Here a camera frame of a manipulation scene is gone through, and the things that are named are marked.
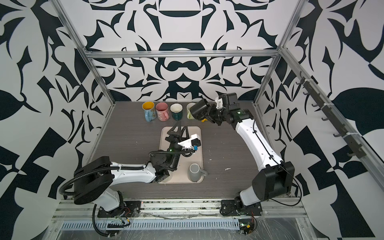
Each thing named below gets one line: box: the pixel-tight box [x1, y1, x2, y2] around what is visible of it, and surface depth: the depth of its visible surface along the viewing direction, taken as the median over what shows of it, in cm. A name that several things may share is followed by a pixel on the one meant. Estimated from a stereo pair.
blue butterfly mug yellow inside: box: [142, 101, 157, 122], surface depth 105 cm
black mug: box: [189, 99, 209, 121], surface depth 81 cm
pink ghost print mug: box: [155, 102, 170, 122], surface depth 104 cm
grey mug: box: [188, 163, 208, 183], surface depth 79 cm
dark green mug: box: [170, 103, 184, 121], surface depth 104 cm
